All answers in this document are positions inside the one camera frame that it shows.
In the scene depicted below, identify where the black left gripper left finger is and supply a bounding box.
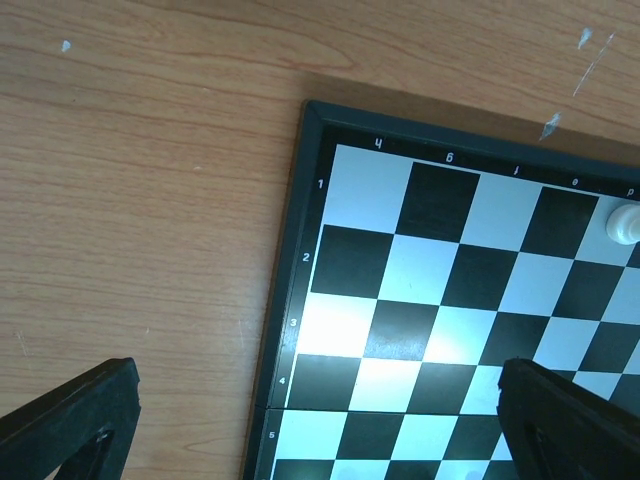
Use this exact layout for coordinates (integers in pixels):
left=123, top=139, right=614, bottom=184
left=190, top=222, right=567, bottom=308
left=1, top=358, right=141, bottom=479

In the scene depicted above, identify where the black and white chessboard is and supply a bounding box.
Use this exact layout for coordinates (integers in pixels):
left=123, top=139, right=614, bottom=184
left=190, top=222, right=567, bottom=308
left=241, top=101, right=639, bottom=479

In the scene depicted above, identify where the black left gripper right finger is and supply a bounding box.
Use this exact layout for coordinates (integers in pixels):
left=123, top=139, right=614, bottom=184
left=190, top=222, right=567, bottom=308
left=497, top=358, right=639, bottom=479

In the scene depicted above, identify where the white queen chess piece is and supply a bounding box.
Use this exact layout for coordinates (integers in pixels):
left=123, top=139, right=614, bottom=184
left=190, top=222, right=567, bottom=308
left=605, top=203, right=640, bottom=246

